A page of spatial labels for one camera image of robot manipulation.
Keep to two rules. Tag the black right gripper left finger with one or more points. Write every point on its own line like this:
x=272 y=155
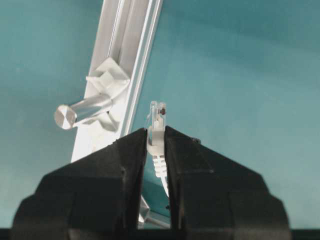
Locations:
x=95 y=198

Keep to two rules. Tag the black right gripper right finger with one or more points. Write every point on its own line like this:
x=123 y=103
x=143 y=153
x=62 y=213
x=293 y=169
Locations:
x=212 y=197

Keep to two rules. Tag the single aluminium pin on frame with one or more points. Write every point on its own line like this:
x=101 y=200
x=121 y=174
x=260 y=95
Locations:
x=70 y=116

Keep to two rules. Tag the aluminium extrusion frame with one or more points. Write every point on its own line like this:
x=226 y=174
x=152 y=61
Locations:
x=123 y=43

